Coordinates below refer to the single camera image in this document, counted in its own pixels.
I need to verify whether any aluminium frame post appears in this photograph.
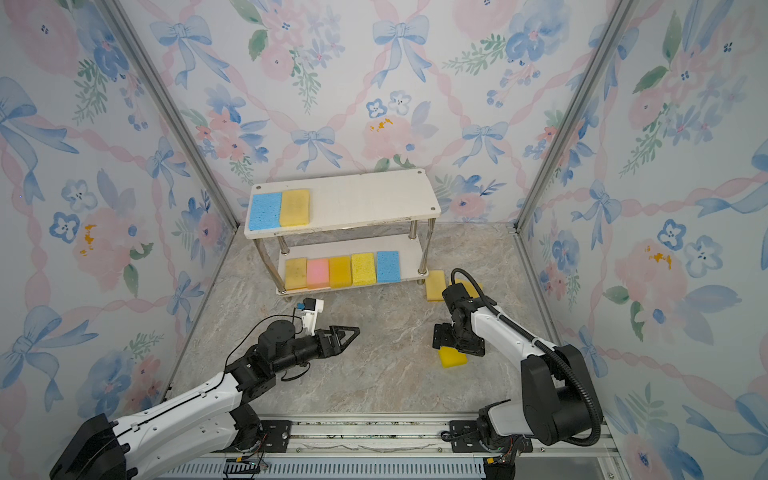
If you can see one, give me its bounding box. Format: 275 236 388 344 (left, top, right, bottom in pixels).
514 0 635 235
95 1 239 230

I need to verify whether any left aluminium frame post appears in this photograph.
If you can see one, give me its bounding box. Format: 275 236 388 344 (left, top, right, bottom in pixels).
95 1 239 230

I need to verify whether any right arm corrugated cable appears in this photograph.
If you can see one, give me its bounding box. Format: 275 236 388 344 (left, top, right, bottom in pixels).
449 267 605 446

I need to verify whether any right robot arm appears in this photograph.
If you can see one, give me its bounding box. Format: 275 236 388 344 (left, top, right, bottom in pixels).
433 283 604 451

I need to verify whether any right aluminium frame post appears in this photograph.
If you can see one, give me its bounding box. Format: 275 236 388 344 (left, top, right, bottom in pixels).
514 0 635 235

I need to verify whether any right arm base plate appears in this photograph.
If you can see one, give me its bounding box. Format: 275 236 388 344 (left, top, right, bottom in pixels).
448 419 534 454

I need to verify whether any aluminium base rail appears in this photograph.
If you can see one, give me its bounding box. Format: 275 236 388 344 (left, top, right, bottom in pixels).
113 410 631 480

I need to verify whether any bright yellow sponge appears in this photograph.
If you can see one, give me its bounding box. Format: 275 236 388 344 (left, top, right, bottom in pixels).
438 346 468 369

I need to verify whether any dark yellow sponge centre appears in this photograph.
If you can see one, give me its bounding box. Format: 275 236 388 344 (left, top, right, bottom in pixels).
459 280 480 298

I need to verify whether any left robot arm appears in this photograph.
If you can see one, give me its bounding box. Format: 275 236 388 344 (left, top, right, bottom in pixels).
49 320 360 479

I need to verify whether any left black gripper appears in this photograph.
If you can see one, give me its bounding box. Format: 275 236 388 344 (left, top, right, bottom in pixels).
272 325 358 378

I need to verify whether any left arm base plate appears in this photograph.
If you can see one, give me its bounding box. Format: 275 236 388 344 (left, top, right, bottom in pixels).
215 420 293 454

